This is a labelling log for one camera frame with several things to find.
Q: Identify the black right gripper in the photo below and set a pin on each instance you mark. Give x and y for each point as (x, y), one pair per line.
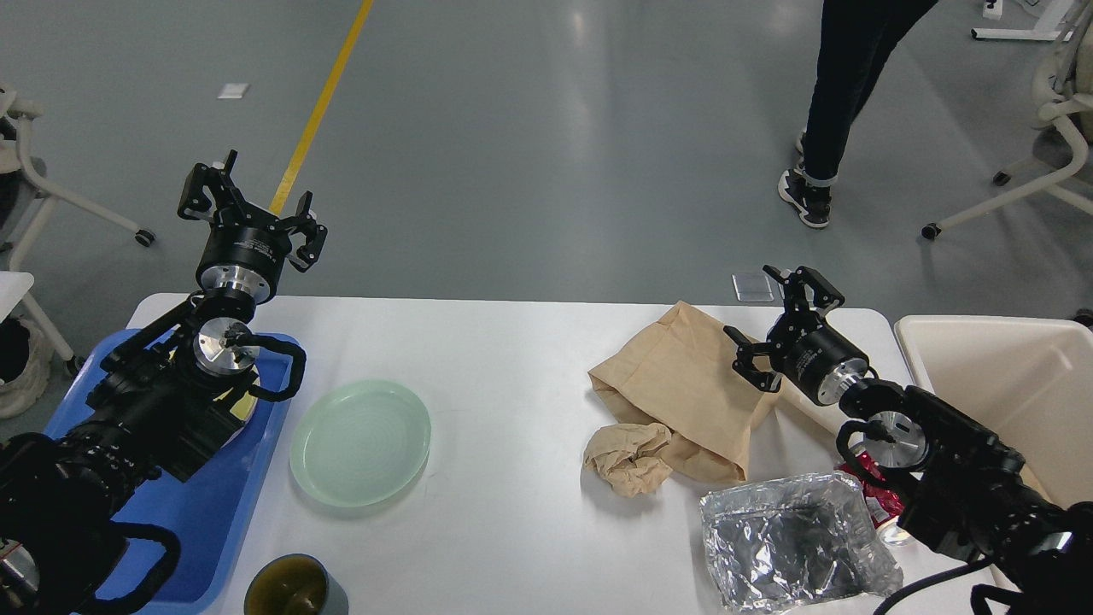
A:
(818, 360)

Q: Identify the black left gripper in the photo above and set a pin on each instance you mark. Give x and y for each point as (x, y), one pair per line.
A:
(244, 258)

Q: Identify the light green plate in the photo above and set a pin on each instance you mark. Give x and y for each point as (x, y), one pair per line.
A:
(361, 444)

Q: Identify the dark green mug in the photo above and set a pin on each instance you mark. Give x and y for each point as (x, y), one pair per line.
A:
(295, 584)

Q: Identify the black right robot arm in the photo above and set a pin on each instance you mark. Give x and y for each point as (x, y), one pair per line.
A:
(960, 484)

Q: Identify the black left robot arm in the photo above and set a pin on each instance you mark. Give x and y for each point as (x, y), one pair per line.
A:
(209, 331)

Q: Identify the small clear floor plate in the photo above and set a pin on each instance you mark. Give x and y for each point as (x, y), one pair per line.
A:
(753, 287)

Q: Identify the brown paper bag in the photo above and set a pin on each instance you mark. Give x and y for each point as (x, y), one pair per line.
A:
(678, 372)

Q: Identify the yellow plate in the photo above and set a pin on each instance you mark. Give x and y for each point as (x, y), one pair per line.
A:
(243, 409)

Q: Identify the crumpled brown paper ball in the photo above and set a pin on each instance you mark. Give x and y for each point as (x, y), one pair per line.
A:
(627, 457)

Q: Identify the red snack wrapper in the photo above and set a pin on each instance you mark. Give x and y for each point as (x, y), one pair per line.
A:
(884, 506)

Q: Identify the crumpled aluminium foil tray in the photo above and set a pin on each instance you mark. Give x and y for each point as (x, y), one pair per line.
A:
(804, 540)

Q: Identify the white rolling chair left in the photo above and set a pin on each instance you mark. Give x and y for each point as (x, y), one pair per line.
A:
(24, 112)

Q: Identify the white rolling chair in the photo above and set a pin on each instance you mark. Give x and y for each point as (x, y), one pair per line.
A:
(1061, 150)
(24, 112)

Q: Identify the beige plastic bin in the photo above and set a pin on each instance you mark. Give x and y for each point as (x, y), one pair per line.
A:
(1029, 380)

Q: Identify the white sack on floor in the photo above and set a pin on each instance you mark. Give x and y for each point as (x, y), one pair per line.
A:
(26, 355)

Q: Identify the person in dark trousers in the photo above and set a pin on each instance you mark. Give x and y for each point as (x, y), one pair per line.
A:
(857, 39)

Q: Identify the white rolling chair right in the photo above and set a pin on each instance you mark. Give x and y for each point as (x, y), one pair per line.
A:
(1061, 150)

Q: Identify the white table base far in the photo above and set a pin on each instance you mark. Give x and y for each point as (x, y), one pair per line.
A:
(1023, 21)

